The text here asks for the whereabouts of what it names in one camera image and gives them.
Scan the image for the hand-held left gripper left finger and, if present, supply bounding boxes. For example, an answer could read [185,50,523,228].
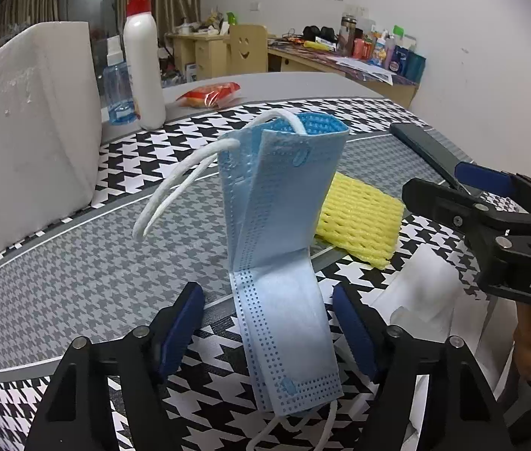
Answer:
[24,282,206,451]

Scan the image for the printed paper sheets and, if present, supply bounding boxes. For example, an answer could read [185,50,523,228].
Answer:
[333,55,395,86]

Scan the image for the blue spray bottle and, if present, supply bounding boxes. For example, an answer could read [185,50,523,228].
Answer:
[102,35,136,126]

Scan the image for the white tissue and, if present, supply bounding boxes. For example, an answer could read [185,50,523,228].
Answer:
[370,244,522,437]

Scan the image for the yellow foam net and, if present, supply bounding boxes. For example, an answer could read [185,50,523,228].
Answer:
[315,171,406,271]

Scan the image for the blue face mask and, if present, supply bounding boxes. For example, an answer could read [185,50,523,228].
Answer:
[133,112,351,277]
[229,112,351,451]

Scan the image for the wooden chair smiley cutout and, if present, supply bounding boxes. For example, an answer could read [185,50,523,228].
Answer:
[225,23,269,76]

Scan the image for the red snack packet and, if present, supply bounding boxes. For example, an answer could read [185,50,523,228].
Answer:
[176,81,242,109]

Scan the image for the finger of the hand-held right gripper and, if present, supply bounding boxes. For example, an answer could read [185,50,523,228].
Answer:
[401,176,531,264]
[454,162,531,217]

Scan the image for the pile of desk clutter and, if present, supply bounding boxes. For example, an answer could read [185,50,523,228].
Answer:
[174,7,226,36]

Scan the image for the white foam box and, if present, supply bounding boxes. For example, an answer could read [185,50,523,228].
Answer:
[0,21,103,254]

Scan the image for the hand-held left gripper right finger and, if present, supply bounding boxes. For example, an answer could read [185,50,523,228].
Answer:
[333,284,513,451]

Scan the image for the dark thermos flask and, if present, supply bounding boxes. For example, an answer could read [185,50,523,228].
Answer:
[339,15,356,54]

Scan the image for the black pouch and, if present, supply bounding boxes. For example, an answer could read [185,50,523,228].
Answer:
[300,25,339,43]

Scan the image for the cluster of toiletry bottles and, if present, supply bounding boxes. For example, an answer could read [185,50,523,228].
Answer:
[338,14,428,83]

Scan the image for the houndstooth tablecloth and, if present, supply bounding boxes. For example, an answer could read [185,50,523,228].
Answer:
[0,96,529,451]

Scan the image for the wooden desk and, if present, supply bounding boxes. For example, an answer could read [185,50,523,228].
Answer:
[268,42,420,109]
[166,28,229,80]

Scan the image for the glass balcony door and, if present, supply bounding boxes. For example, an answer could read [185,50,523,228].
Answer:
[61,0,121,38]

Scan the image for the white pump bottle red cap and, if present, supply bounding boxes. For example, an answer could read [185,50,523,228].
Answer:
[116,0,167,131]

